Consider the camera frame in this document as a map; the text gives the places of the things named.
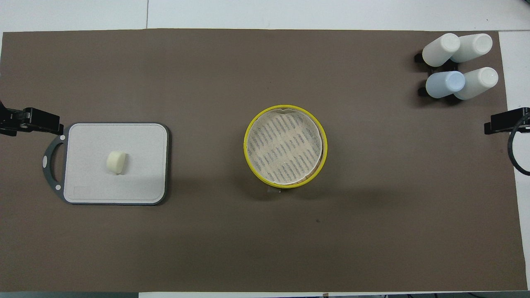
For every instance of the white plastic cup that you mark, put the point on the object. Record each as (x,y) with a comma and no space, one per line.
(478,82)
(476,45)
(441,49)

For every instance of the small clear tape tab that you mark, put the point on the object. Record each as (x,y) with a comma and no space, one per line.
(274,190)

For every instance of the grey white cutting board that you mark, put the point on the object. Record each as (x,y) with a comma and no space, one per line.
(136,165)

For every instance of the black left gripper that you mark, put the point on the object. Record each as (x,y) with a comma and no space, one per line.
(12,122)

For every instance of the cream steamed bun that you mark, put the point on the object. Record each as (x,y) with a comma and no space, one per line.
(116,162)

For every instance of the yellow-rimmed bamboo steamer basket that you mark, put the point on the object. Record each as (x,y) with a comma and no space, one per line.
(285,106)

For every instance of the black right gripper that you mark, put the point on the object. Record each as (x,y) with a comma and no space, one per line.
(525,118)

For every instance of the brown table mat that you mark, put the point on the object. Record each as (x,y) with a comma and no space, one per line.
(248,248)

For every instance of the black cup rack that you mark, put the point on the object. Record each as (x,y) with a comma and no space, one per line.
(418,58)

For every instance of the light blue plastic cup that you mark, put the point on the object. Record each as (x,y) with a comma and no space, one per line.
(445,84)

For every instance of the white mesh steamer liner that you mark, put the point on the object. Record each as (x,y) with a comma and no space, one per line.
(281,145)

